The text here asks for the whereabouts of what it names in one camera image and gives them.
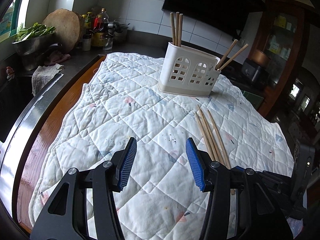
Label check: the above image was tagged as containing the clear oil bottle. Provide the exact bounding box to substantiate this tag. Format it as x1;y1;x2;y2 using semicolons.
98;8;109;28

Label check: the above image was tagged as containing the small steel cup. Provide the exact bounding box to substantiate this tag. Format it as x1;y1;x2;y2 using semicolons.
82;34;92;51

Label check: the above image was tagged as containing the white plastic utensil holder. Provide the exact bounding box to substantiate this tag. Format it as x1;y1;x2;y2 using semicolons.
158;42;220;97

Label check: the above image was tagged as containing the grey dish rag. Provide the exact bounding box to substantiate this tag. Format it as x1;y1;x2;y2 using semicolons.
31;63;64;96

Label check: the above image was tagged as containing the dark wooden chopstick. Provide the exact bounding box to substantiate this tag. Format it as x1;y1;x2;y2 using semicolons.
170;12;176;45

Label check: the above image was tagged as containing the white quilted cloth mat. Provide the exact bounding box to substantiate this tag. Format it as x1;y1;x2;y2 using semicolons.
29;53;294;239

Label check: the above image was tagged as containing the round wooden cutting board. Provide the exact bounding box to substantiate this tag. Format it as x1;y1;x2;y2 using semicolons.
42;8;84;52

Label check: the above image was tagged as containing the steel bowl of greens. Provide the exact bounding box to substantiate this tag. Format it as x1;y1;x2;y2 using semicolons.
12;22;56;55

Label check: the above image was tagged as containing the dark sauce bottle yellow label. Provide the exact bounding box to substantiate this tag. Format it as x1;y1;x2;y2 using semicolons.
92;15;105;47

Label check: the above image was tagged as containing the black range hood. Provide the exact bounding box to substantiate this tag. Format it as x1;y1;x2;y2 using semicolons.
162;0;264;38

